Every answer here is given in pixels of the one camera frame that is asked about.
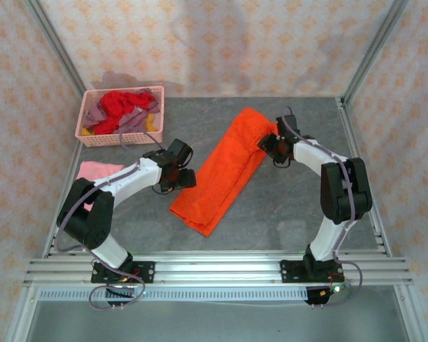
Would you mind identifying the orange t-shirt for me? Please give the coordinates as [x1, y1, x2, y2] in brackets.
[169, 108, 277, 238]

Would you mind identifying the yellow t-shirt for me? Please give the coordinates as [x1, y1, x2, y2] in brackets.
[81, 113, 158, 137]

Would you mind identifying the pile of clothes in basket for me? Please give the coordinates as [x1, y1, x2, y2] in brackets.
[82, 90, 161, 135]

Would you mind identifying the pink plastic basket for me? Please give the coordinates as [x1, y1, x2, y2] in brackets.
[73, 85, 165, 148]

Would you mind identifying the pink t-shirt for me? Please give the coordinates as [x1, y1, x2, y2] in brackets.
[76, 160, 126, 212]

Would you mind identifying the red t-shirt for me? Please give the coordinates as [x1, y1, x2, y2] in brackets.
[92, 90, 149, 135]

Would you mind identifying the aluminium table side rail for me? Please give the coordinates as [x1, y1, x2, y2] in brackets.
[336, 96, 392, 256]
[42, 142, 85, 257]

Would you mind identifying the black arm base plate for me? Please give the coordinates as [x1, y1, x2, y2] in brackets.
[91, 261, 156, 284]
[280, 259, 345, 284]

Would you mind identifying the aluminium mounting rail beam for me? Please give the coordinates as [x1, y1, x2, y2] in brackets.
[23, 250, 414, 286]

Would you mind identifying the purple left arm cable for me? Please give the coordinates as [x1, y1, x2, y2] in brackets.
[55, 130, 165, 314]

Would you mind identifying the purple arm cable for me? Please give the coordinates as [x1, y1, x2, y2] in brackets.
[283, 105, 364, 309]
[55, 130, 165, 314]

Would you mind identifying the slotted grey cable duct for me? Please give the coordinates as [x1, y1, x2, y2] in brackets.
[39, 287, 310, 302]

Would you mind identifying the aluminium frame post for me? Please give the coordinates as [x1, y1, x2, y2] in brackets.
[23, 0, 90, 97]
[341, 0, 410, 103]

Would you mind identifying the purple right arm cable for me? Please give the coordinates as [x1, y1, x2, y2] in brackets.
[283, 105, 364, 309]

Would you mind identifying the aluminium frame leg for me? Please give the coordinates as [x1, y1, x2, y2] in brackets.
[395, 284, 428, 342]
[5, 284, 40, 342]

